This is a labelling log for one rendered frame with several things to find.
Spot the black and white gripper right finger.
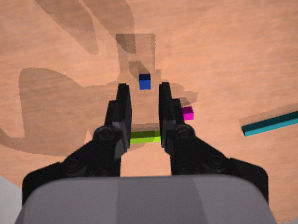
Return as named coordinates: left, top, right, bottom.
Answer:
left=158, top=82, right=269, bottom=205

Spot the turquoise rod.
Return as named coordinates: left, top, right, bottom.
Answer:
left=242, top=111, right=298, bottom=137

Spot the small blue block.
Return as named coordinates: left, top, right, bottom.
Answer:
left=139, top=74, right=151, bottom=90

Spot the lime green rod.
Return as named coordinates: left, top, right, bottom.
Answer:
left=130, top=130, right=161, bottom=144

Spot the magenta rectangular block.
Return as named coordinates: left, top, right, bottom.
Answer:
left=182, top=106, right=194, bottom=120

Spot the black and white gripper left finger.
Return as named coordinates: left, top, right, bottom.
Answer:
left=22, top=83, right=132, bottom=206

